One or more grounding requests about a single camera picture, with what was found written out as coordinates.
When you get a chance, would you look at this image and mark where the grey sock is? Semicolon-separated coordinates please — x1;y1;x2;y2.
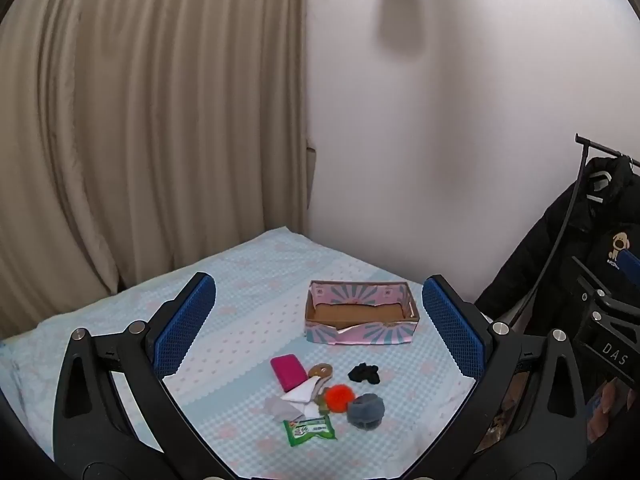
346;393;385;430

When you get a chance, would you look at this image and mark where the grey lens cloth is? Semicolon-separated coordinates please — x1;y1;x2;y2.
264;396;305;422

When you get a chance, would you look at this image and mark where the green wet wipes pack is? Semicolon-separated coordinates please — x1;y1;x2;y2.
283;415;336;448

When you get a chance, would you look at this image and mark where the orange fuzzy strawberry plush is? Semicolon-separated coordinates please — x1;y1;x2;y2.
321;385;356;413

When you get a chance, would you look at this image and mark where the black jacket with dog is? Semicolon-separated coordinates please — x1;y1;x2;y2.
475;157;639;335

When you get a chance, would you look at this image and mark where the black scrunchie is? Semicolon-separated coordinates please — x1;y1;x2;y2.
348;363;381;385

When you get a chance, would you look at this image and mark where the magenta pouch case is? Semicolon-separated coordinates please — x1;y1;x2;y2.
270;354;308;392

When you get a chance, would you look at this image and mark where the black clothes rack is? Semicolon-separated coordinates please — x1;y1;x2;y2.
491;132;640;322

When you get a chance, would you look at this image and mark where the white waffle cloth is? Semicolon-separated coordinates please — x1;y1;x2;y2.
281;376;326;419

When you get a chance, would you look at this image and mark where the blue checked floral bedsheet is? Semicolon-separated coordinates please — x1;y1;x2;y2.
1;229;473;479

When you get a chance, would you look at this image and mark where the brown cookie plush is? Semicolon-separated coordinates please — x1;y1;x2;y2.
307;363;333;379

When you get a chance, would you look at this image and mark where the pink patterned cardboard box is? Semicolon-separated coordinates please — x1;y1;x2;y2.
305;281;420;346

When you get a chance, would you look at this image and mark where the beige curtain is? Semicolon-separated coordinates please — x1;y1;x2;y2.
1;0;312;336

